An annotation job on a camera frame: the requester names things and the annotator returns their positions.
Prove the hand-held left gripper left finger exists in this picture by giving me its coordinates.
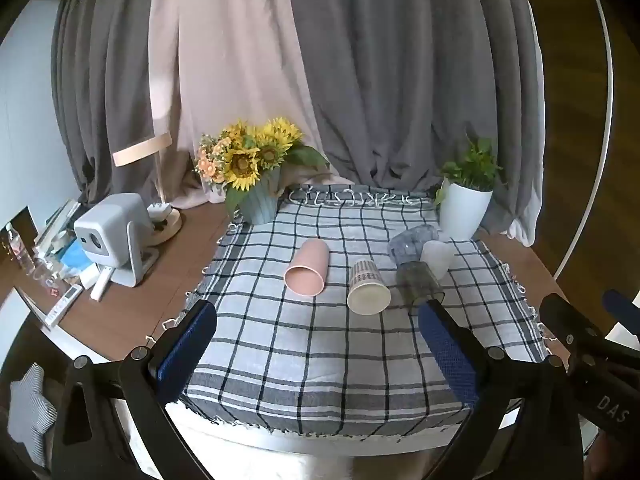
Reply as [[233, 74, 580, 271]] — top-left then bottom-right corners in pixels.
[[50, 300, 218, 480]]

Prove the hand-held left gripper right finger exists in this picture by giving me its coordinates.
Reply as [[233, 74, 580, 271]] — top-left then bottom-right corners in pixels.
[[417, 299, 584, 480]]

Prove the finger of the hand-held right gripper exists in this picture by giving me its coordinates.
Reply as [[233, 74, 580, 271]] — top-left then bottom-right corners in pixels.
[[602, 288, 640, 325], [539, 292, 607, 363]]

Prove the dark transparent cup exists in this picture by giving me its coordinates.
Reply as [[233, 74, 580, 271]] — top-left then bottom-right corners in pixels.
[[396, 261, 446, 317]]

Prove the white cup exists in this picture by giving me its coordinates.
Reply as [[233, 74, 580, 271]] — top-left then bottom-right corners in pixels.
[[419, 240, 456, 281]]

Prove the patterned paper cup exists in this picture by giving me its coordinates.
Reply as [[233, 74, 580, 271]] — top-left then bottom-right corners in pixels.
[[346, 258, 392, 316]]

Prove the clear bluish cup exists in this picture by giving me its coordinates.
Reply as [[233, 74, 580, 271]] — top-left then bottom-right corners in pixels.
[[387, 226, 440, 266]]

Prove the pink cup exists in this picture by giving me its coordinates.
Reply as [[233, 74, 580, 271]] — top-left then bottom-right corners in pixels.
[[284, 238, 331, 297]]

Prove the white stick-shaped device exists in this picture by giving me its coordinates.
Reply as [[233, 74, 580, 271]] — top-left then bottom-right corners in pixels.
[[89, 267, 114, 303]]

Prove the checked tablecloth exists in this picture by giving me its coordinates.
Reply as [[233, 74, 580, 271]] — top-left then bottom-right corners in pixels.
[[177, 185, 549, 444]]

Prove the white remote control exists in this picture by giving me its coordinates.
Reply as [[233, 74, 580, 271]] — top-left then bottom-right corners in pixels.
[[43, 283, 84, 329]]

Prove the white plant pot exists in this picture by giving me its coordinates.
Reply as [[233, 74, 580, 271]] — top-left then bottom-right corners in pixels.
[[438, 181, 494, 241]]

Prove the blue packet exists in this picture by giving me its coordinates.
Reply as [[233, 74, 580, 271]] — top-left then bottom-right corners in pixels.
[[59, 239, 97, 274]]

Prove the grey and white projector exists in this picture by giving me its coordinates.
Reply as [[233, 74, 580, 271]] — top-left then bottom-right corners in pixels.
[[73, 193, 160, 289]]

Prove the striped star cushion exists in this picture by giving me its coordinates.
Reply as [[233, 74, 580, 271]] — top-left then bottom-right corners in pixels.
[[7, 362, 59, 467]]

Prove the teal ribbed vase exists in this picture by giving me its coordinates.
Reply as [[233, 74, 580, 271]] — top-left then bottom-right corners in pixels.
[[227, 166, 284, 226]]

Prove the white curved pole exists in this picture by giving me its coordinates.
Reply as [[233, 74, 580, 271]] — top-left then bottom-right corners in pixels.
[[550, 0, 616, 281]]

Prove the green potted plant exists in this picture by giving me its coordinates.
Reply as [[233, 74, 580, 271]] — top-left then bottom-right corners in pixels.
[[433, 136, 504, 207]]

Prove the stack of books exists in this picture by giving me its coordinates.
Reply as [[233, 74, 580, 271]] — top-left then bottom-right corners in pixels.
[[32, 198, 84, 262]]

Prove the clear plastic bottle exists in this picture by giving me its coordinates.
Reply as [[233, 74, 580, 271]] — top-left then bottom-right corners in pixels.
[[4, 223, 37, 277]]

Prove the white desk lamp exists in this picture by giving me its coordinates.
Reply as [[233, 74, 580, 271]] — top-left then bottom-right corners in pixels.
[[112, 132, 184, 247]]

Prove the sunflower bouquet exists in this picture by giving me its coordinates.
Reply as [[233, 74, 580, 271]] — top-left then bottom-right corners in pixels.
[[195, 117, 331, 217]]

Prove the grey curtain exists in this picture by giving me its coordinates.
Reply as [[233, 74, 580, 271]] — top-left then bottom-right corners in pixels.
[[282, 0, 547, 247], [50, 0, 168, 207]]

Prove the pink curtain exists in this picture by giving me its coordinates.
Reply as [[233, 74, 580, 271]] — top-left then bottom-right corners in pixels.
[[148, 0, 346, 211]]

